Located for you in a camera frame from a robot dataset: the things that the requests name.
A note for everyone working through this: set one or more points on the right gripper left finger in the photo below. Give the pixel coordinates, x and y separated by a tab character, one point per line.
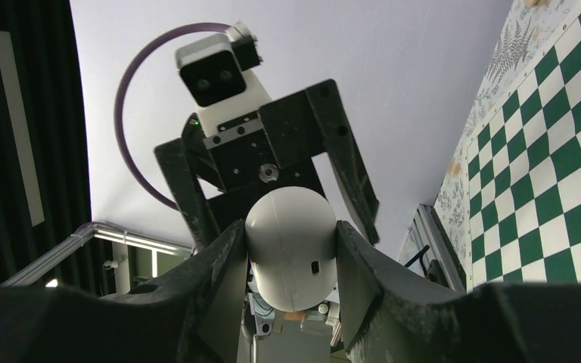
192	313

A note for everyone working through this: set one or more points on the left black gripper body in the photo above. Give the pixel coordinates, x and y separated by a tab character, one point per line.
270	148

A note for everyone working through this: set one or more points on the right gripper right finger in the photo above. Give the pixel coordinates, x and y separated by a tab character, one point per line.
391	314

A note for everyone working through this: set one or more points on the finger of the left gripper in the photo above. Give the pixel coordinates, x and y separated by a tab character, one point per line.
345	157
174	161

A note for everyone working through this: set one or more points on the green white chessboard mat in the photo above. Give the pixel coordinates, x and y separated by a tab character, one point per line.
524	175

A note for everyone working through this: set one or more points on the floral patterned table mat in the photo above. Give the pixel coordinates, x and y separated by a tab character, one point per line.
528	32

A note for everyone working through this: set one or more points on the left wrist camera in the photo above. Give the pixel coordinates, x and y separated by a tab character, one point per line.
218	72

